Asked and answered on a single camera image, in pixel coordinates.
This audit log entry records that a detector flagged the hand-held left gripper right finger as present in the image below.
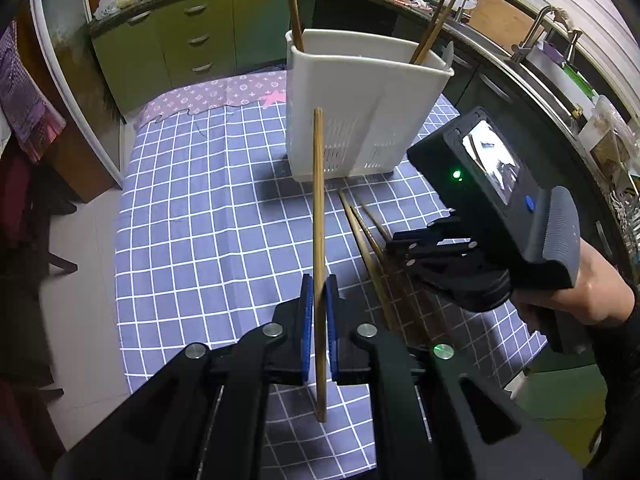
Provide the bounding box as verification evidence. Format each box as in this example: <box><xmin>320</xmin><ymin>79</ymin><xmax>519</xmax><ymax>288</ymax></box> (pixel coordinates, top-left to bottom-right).
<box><xmin>325</xmin><ymin>272</ymin><xmax>587</xmax><ymax>480</ymax></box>

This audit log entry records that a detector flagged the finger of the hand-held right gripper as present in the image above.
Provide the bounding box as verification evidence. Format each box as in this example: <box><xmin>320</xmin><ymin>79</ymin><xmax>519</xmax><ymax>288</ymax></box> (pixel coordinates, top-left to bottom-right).
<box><xmin>392</xmin><ymin>215</ymin><xmax>476</xmax><ymax>249</ymax></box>
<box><xmin>385</xmin><ymin>241</ymin><xmax>484</xmax><ymax>267</ymax></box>

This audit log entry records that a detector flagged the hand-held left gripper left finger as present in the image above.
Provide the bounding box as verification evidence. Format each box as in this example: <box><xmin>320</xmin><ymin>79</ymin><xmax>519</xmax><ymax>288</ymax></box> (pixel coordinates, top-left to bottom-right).
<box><xmin>52</xmin><ymin>272</ymin><xmax>316</xmax><ymax>480</ymax></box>

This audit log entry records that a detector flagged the dark brown wooden chopstick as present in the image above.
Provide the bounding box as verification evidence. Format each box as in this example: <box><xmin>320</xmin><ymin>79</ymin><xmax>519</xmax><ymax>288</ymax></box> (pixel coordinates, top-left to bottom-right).
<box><xmin>350</xmin><ymin>205</ymin><xmax>396</xmax><ymax>272</ymax></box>
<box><xmin>360</xmin><ymin>203</ymin><xmax>396</xmax><ymax>242</ymax></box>
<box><xmin>283</xmin><ymin>0</ymin><xmax>306</xmax><ymax>54</ymax></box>

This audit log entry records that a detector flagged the light bamboo chopstick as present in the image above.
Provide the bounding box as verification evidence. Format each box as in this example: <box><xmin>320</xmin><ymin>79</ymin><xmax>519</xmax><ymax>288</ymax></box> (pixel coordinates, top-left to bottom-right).
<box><xmin>417</xmin><ymin>0</ymin><xmax>463</xmax><ymax>66</ymax></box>
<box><xmin>409</xmin><ymin>0</ymin><xmax>455</xmax><ymax>65</ymax></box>
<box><xmin>338</xmin><ymin>190</ymin><xmax>401</xmax><ymax>333</ymax></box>
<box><xmin>313</xmin><ymin>108</ymin><xmax>328</xmax><ymax>423</ymax></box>

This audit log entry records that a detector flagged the white plastic utensil holder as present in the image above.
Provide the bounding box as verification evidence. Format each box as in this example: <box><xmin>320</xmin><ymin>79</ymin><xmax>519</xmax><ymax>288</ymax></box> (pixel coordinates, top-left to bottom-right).
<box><xmin>285</xmin><ymin>29</ymin><xmax>455</xmax><ymax>183</ymax></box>

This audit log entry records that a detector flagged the person's right forearm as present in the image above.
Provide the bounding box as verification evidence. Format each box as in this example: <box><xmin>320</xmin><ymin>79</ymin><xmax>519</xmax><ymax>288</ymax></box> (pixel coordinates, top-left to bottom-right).
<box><xmin>585</xmin><ymin>280</ymin><xmax>640</xmax><ymax>471</ymax></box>

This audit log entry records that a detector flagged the person's right hand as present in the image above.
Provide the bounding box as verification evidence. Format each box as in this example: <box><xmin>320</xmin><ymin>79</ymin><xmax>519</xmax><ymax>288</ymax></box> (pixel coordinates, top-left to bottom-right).
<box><xmin>515</xmin><ymin>252</ymin><xmax>639</xmax><ymax>328</ymax></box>

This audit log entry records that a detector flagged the steel kitchen sink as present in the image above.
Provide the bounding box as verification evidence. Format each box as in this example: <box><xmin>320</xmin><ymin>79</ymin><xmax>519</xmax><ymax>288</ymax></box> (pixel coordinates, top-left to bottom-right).
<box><xmin>450</xmin><ymin>20</ymin><xmax>577</xmax><ymax>127</ymax></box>

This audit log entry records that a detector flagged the clear plastic bag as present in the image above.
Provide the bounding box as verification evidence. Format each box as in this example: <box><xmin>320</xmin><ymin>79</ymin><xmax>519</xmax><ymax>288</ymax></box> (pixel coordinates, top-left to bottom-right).
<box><xmin>580</xmin><ymin>95</ymin><xmax>634</xmax><ymax>166</ymax></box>

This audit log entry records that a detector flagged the blue checked tablecloth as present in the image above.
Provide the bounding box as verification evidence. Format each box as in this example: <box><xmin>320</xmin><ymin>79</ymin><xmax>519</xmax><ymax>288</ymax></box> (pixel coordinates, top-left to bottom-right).
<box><xmin>115</xmin><ymin>92</ymin><xmax>548</xmax><ymax>468</ymax></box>

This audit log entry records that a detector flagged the green plastic tray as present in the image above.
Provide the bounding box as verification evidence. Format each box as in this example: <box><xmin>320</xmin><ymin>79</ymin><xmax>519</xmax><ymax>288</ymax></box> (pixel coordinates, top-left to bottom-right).
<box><xmin>562</xmin><ymin>60</ymin><xmax>599</xmax><ymax>99</ymax></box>

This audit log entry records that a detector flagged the purple plastic container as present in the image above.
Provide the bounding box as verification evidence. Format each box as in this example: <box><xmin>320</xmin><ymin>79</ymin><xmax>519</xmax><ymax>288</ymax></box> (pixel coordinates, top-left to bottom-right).
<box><xmin>542</xmin><ymin>40</ymin><xmax>569</xmax><ymax>64</ymax></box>

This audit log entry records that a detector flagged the tall steel faucet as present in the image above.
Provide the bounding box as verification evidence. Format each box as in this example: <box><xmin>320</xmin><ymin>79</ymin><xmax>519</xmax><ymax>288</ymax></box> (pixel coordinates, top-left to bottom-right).
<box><xmin>510</xmin><ymin>6</ymin><xmax>584</xmax><ymax>64</ymax></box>

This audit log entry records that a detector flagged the wooden cutting board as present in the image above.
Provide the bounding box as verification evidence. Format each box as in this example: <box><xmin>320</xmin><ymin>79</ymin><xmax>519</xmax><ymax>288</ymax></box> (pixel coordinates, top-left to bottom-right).
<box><xmin>470</xmin><ymin>0</ymin><xmax>531</xmax><ymax>41</ymax></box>

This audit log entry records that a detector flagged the white window blind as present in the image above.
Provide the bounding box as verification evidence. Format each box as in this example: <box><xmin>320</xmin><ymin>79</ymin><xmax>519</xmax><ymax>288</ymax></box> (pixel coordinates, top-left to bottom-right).
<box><xmin>445</xmin><ymin>0</ymin><xmax>640</xmax><ymax>111</ymax></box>

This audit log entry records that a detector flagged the pink patterned cloth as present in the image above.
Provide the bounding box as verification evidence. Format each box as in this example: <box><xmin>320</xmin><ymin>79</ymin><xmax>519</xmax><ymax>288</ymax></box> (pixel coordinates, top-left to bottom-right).
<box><xmin>137</xmin><ymin>70</ymin><xmax>289</xmax><ymax>124</ymax></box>

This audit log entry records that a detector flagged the green base cabinet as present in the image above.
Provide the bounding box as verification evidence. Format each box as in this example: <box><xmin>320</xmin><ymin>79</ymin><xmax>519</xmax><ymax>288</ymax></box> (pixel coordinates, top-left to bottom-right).
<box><xmin>90</xmin><ymin>0</ymin><xmax>322</xmax><ymax>117</ymax></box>

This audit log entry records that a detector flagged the glass sliding door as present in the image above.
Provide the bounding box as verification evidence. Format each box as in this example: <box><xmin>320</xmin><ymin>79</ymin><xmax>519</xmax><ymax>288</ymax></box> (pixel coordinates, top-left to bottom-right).
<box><xmin>30</xmin><ymin>0</ymin><xmax>126</xmax><ymax>189</ymax></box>

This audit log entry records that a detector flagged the checkered purple apron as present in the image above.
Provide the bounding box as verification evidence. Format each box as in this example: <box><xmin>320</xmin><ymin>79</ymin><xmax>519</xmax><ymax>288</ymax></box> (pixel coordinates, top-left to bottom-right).
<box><xmin>0</xmin><ymin>20</ymin><xmax>67</xmax><ymax>164</ymax></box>

